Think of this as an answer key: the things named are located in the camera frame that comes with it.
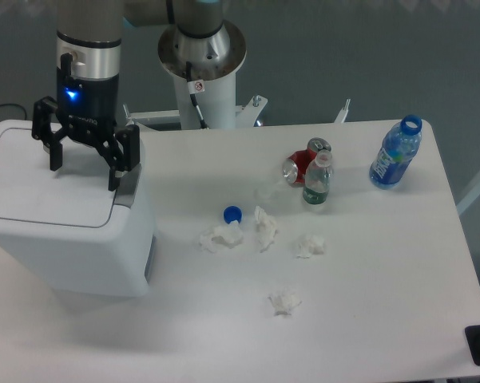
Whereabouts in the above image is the clear green label bottle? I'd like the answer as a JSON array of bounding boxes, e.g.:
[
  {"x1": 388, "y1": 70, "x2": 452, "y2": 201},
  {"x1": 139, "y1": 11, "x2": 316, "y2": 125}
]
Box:
[{"x1": 303, "y1": 149, "x2": 333, "y2": 205}]

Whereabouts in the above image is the crumpled tissue by blue cap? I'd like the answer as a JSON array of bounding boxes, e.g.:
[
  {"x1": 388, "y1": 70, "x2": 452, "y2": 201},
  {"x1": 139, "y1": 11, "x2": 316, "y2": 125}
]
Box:
[{"x1": 199, "y1": 220, "x2": 244, "y2": 253}]

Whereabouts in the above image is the white plastic trash can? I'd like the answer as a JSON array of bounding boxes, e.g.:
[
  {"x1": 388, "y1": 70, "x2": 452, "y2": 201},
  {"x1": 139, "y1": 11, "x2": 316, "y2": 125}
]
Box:
[{"x1": 0, "y1": 120, "x2": 157, "y2": 297}]

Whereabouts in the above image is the crushed red soda can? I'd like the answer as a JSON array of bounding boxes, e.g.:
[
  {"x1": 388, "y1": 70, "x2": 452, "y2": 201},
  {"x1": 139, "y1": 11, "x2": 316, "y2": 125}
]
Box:
[{"x1": 282, "y1": 137, "x2": 331, "y2": 186}]

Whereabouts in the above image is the blue bottle cap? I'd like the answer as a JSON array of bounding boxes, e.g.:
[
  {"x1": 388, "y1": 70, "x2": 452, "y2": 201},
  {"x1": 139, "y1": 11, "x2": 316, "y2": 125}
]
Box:
[{"x1": 223, "y1": 205, "x2": 243, "y2": 223}]

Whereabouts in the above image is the white pedestal base frame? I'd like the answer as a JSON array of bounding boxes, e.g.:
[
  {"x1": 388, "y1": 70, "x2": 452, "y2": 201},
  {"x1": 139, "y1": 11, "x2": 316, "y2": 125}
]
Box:
[{"x1": 121, "y1": 94, "x2": 352, "y2": 132}]

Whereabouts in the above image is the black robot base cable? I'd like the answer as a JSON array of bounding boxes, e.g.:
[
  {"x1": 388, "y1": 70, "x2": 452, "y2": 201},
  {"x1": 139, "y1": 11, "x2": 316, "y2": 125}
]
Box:
[{"x1": 184, "y1": 61, "x2": 211, "y2": 130}]

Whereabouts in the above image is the blue drink bottle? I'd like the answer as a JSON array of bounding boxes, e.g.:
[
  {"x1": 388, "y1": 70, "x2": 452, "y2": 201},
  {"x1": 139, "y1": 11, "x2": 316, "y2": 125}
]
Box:
[{"x1": 369, "y1": 114, "x2": 422, "y2": 189}]

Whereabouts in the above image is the crumpled tissue centre upright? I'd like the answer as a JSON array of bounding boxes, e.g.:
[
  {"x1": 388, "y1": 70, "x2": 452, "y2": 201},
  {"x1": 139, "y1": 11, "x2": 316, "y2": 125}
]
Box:
[{"x1": 254, "y1": 206, "x2": 278, "y2": 252}]

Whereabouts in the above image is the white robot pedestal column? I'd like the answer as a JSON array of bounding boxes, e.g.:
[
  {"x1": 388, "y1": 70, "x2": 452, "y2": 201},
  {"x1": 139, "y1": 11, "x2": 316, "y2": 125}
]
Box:
[{"x1": 173, "y1": 73, "x2": 236, "y2": 130}]

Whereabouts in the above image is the crumpled tissue right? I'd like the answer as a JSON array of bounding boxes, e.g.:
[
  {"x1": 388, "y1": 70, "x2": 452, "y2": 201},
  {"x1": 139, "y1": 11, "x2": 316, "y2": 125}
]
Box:
[{"x1": 296, "y1": 234, "x2": 326, "y2": 259}]

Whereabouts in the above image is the crumpled tissue front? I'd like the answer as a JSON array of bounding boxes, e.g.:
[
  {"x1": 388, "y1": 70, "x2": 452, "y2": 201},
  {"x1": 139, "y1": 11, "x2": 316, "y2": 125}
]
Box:
[{"x1": 268, "y1": 290, "x2": 302, "y2": 316}]

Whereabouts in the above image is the white trash can lid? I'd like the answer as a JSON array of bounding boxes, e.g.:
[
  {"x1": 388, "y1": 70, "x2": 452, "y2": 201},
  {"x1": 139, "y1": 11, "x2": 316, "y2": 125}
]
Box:
[{"x1": 0, "y1": 128, "x2": 114, "y2": 227}]

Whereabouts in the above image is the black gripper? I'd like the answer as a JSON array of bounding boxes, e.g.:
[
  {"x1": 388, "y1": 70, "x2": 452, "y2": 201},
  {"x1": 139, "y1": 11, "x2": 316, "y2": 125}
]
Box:
[{"x1": 31, "y1": 69, "x2": 140, "y2": 192}]

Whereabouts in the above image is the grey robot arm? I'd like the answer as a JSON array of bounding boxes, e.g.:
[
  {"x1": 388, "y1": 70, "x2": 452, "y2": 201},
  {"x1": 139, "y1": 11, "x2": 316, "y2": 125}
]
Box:
[{"x1": 31, "y1": 1, "x2": 246, "y2": 190}]

